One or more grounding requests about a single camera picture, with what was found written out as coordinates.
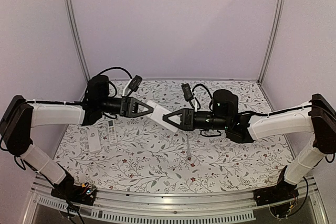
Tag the right aluminium frame post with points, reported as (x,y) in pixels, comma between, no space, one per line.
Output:
(271,41)

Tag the aluminium frame post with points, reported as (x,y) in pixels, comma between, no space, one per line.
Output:
(76,38)
(271,41)

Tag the white remote with display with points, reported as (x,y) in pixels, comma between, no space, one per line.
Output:
(113,139)

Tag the white remote control back up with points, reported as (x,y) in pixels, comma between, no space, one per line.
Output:
(157,116)

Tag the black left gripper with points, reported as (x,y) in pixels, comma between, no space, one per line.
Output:
(129,107)

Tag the clear handle screwdriver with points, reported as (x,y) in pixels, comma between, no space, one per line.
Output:
(188,150)

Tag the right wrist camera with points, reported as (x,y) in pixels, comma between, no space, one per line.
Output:
(189,96)

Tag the front aluminium rail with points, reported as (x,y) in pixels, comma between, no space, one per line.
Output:
(112,206)

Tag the white remote with green logo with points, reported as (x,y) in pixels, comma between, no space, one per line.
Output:
(93,140)

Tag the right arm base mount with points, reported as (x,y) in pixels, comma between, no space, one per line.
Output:
(280,195)

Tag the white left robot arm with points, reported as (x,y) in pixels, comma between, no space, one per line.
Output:
(22,115)

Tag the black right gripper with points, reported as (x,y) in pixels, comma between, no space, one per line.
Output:
(187,122)

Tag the floral tablecloth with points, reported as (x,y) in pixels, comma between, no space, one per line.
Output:
(151,159)

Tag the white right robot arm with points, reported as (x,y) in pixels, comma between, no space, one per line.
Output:
(315,116)

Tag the left aluminium frame post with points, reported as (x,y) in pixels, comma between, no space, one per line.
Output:
(76,38)

